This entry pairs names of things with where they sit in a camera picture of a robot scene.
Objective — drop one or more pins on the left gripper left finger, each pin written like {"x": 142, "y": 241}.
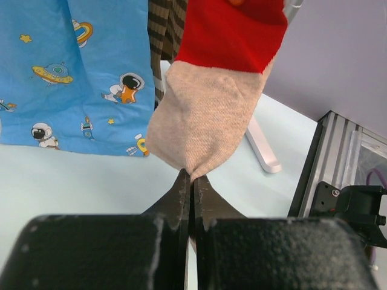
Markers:
{"x": 117, "y": 251}

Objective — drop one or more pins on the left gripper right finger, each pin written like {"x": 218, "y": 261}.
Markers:
{"x": 236, "y": 252}

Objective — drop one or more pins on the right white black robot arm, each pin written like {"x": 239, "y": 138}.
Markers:
{"x": 357, "y": 205}

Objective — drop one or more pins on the white metal drying rack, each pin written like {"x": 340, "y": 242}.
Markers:
{"x": 254, "y": 133}

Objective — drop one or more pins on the blue cartoon print sock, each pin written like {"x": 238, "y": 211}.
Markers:
{"x": 76, "y": 76}

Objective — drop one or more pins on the brown striped sock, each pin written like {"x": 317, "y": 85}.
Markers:
{"x": 166, "y": 19}

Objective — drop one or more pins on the aluminium frame post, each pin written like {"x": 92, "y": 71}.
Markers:
{"x": 332, "y": 157}

